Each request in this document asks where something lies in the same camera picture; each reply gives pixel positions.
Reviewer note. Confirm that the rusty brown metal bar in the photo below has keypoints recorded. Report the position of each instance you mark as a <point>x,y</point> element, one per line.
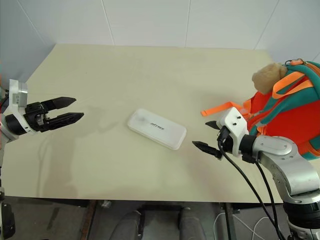
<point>90,218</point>

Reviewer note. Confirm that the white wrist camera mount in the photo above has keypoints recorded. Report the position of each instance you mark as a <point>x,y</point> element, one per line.
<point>235,122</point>
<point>17,96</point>

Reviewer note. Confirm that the orange and teal backpack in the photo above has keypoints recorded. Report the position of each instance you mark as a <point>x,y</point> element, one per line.
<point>287,117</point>

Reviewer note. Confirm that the tan plush toy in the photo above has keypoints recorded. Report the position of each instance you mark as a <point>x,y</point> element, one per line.
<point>268,78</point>

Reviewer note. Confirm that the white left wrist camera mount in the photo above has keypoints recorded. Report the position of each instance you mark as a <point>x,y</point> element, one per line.
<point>17,96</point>

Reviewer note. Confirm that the white rectangular case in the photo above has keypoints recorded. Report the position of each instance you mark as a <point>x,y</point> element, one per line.
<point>157,128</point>

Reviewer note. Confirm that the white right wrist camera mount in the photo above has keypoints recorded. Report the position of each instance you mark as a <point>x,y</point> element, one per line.
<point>235,122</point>

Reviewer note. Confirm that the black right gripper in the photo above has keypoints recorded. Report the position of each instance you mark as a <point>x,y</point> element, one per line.
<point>228,147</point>

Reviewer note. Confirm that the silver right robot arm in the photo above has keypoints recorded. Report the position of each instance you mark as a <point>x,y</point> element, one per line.
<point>275,148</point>

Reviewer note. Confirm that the dark metal table leg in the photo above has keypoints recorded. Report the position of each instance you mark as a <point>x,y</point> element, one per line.
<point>228,221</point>

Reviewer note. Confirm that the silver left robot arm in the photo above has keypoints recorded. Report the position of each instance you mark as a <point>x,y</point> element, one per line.
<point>12,123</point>

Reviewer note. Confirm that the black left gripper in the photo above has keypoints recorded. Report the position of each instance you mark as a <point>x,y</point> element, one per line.
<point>35,116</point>

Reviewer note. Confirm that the dark rounded shape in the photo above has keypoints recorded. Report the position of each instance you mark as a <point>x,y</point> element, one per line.
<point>130,225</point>
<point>188,223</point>

